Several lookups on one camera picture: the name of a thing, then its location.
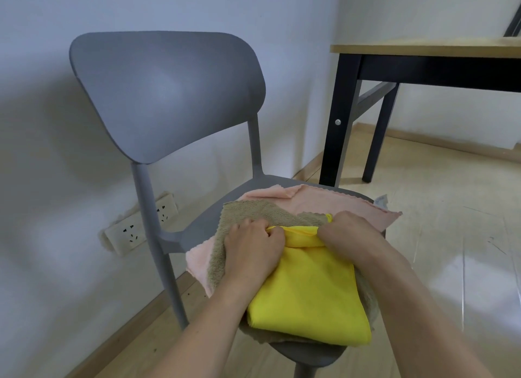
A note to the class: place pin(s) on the person's left hand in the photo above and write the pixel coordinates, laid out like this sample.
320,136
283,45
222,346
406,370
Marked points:
252,255

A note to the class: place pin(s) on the person's right hand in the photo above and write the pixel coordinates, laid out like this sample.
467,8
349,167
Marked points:
358,239

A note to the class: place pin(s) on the olive floral cloth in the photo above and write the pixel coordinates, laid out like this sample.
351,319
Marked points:
244,212

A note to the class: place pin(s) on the pink cloth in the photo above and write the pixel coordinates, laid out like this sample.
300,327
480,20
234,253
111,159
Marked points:
317,202

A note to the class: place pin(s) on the yellow cloth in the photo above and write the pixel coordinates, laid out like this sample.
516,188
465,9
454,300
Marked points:
313,292

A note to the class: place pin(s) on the person's left forearm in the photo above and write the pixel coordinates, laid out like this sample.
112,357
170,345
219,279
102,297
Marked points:
199,337

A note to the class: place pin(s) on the person's right forearm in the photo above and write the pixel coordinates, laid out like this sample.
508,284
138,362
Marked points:
423,324

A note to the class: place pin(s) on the grey plastic chair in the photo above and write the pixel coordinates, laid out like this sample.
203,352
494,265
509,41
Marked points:
163,92

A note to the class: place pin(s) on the wooden table with black legs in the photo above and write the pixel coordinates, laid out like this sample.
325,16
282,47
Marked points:
427,48

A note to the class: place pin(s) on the white wall socket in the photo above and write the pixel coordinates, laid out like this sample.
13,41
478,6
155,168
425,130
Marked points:
126,235
166,208

